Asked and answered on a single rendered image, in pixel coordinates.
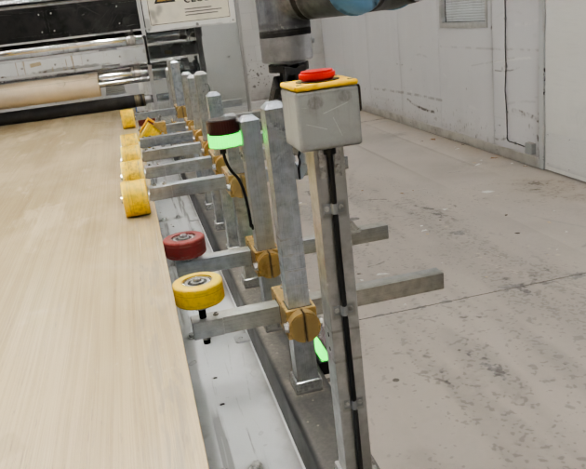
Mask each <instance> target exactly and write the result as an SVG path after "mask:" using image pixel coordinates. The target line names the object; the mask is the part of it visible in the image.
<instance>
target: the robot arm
mask: <svg viewBox="0 0 586 469"><path fill-rule="evenodd" d="M420 1H422V0H255V3H256V10H257V18H258V25H259V33H260V52H261V59H262V63H264V64H270V65H268V67H269V73H270V74H280V75H277V76H274V77H273V83H272V88H271V93H270V98H269V101H281V102H282V95H281V90H282V88H281V87H280V84H281V83H283V82H285V81H297V80H299V74H300V72H302V71H306V70H307V69H309V61H308V60H309V59H311V58H312V57H313V46H312V43H314V38H313V37H311V22H310V20H313V19H322V18H332V17H341V16H359V15H363V14H365V13H367V12H373V11H381V10H396V9H400V8H402V7H405V6H407V5H409V4H412V3H416V2H420ZM293 157H294V166H295V174H296V179H297V180H302V179H303V177H304V175H305V174H306V172H307V170H308V168H307V159H306V153H302V152H300V151H299V152H298V159H299V164H298V167H297V166H296V163H295V161H296V157H295V155H294V154H293Z"/></svg>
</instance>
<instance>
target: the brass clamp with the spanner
mask: <svg viewBox="0 0 586 469"><path fill-rule="evenodd" d="M245 241H246V247H247V246H248V247H249V249H250V251H251V259H252V264H251V265H252V267H253V269H254V271H255V272H256V274H257V276H258V277H260V276H264V277H266V278H272V277H273V278H275V277H277V276H279V275H280V274H281V273H280V265H279V258H278V250H277V245H276V243H275V242H274V243H275V248H270V249H264V250H260V251H257V249H256V248H255V246H254V238H253V237H252V235H249V236H245Z"/></svg>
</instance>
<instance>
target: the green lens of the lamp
mask: <svg viewBox="0 0 586 469"><path fill-rule="evenodd" d="M207 138H208V144H209V148H211V149H222V148H229V147H234V146H237V145H240V144H242V140H241V132H240V130H239V132H237V133H235V134H231V135H226V136H216V137H212V136H208V135H207Z"/></svg>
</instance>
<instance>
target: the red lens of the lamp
mask: <svg viewBox="0 0 586 469"><path fill-rule="evenodd" d="M236 117H237V116H236ZM239 130H240V126H239V119H238V117H237V118H236V119H234V120H229V121H224V122H214V123H213V122H212V123H209V122H207V121H206V132H207V134H208V135H221V134H228V133H233V132H236V131H239Z"/></svg>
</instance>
